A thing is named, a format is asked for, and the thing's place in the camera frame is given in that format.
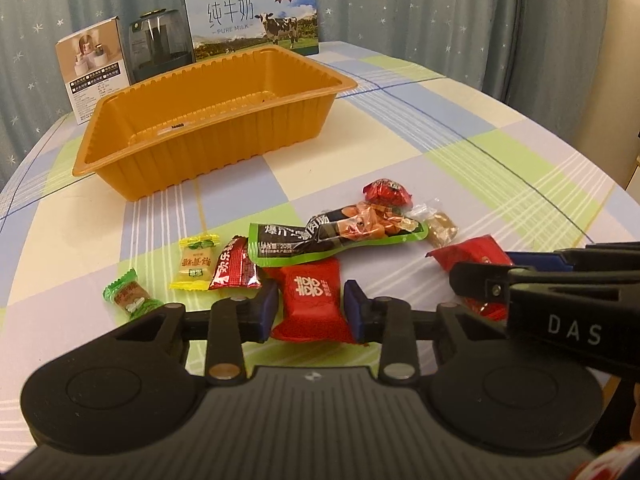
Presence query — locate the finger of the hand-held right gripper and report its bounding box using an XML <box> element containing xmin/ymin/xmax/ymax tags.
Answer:
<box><xmin>512</xmin><ymin>241</ymin><xmax>640</xmax><ymax>272</ymax></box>
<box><xmin>449</xmin><ymin>261</ymin><xmax>526</xmax><ymax>311</ymax></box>

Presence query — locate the white product box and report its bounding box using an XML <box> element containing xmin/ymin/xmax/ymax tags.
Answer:
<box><xmin>55</xmin><ymin>16</ymin><xmax>133</xmax><ymax>126</ymax></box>

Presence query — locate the checkered tablecloth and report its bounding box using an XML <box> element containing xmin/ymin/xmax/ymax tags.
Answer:
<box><xmin>0</xmin><ymin>40</ymin><xmax>640</xmax><ymax>461</ymax></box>

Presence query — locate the green black sausage packet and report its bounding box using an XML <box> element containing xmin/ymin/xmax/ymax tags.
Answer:
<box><xmin>248</xmin><ymin>201</ymin><xmax>430</xmax><ymax>268</ymax></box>

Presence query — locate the clear brown candy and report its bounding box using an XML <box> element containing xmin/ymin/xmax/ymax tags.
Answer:
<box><xmin>406</xmin><ymin>200</ymin><xmax>458</xmax><ymax>248</ymax></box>

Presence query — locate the dark red snack packet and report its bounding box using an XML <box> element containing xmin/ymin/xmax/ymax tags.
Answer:
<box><xmin>207</xmin><ymin>236</ymin><xmax>263</xmax><ymax>291</ymax></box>

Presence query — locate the yellow wrapped candy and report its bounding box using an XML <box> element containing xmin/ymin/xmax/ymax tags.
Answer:
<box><xmin>169</xmin><ymin>233</ymin><xmax>222</xmax><ymax>292</ymax></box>

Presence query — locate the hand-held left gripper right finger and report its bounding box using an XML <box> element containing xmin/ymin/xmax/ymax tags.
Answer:
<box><xmin>342</xmin><ymin>280</ymin><xmax>507</xmax><ymax>386</ymax></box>

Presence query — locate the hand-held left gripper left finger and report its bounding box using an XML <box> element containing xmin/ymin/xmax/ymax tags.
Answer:
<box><xmin>114</xmin><ymin>280</ymin><xmax>280</xmax><ymax>386</ymax></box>

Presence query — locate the orange plastic tray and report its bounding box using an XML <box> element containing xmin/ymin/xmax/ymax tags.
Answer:
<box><xmin>72</xmin><ymin>45</ymin><xmax>358</xmax><ymax>203</ymax></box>

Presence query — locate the red packet with white symbol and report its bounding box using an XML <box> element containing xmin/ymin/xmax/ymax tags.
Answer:
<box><xmin>262</xmin><ymin>258</ymin><xmax>358</xmax><ymax>345</ymax></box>

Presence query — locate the milk carton box with cow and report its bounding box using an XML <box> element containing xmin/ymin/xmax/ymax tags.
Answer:
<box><xmin>181</xmin><ymin>0</ymin><xmax>321</xmax><ymax>63</ymax></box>

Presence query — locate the red patterned clothing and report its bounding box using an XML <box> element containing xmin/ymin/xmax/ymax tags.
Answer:
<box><xmin>575</xmin><ymin>452</ymin><xmax>640</xmax><ymax>480</ymax></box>

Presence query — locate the green wrapped candy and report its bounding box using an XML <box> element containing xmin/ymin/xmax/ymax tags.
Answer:
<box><xmin>102</xmin><ymin>268</ymin><xmax>163</xmax><ymax>320</ymax></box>

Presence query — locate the plain red snack packet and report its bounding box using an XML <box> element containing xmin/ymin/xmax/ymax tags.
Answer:
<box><xmin>426</xmin><ymin>235</ymin><xmax>516</xmax><ymax>323</ymax></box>

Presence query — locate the red foil candy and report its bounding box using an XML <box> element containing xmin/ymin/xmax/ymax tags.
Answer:
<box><xmin>362</xmin><ymin>178</ymin><xmax>413</xmax><ymax>209</ymax></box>

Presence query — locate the blue star-print curtain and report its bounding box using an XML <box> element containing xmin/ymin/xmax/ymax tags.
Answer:
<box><xmin>0</xmin><ymin>0</ymin><xmax>640</xmax><ymax>188</ymax></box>

